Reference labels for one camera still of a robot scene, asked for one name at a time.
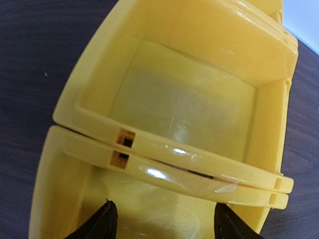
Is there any yellow bin right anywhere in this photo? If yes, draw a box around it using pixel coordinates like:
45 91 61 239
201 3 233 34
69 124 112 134
234 0 300 50

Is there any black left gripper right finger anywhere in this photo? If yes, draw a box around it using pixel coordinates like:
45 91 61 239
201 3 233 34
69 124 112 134
214 203 264 239

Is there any yellow bin middle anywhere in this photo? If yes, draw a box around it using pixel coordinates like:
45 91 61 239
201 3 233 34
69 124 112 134
53 0 298 193

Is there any yellow bin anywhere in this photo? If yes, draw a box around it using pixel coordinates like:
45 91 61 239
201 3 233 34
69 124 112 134
53 0 298 193
28 126 289 239
234 0 300 50

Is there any yellow bin left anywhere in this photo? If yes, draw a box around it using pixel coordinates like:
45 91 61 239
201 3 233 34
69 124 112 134
28 126 289 239

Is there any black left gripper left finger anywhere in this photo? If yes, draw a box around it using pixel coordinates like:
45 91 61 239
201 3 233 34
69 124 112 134
66 200 118 239

